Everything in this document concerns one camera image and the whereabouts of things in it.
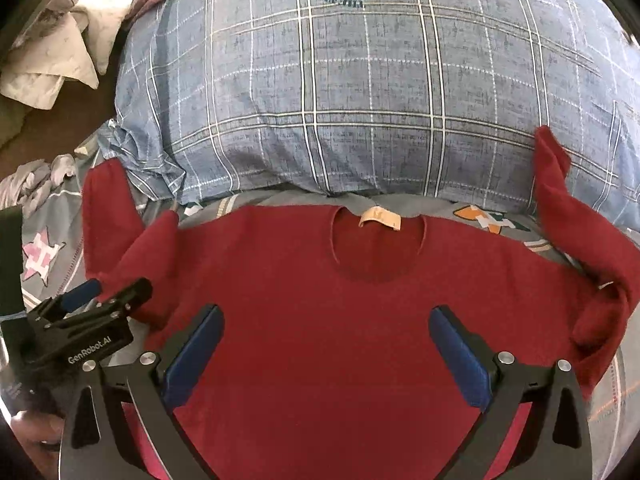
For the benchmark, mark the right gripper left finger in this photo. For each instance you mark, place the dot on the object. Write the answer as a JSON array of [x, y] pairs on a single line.
[[97, 442]]

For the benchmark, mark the white patterned cloth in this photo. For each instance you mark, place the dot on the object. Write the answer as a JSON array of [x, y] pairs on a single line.
[[71, 40]]

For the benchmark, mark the person's left hand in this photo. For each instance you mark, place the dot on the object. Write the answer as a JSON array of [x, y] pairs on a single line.
[[39, 435]]

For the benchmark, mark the red sweater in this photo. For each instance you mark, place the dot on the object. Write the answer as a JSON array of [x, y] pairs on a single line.
[[326, 369]]

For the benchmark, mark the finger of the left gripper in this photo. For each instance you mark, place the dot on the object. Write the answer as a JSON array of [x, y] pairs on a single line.
[[76, 298], [127, 300]]

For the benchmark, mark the grey crumpled cloth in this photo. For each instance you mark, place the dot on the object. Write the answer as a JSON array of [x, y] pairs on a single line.
[[32, 183]]

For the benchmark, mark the olive green cloth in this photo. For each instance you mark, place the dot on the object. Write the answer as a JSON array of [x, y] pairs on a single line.
[[12, 117]]

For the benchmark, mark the grey star-pattern bed sheet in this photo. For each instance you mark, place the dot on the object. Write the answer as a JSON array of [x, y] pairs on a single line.
[[53, 255]]

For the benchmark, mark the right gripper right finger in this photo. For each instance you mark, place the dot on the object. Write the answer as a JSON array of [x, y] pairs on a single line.
[[554, 442]]

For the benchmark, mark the blue plaid pillow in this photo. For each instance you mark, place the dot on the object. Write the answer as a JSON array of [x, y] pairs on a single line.
[[438, 98]]

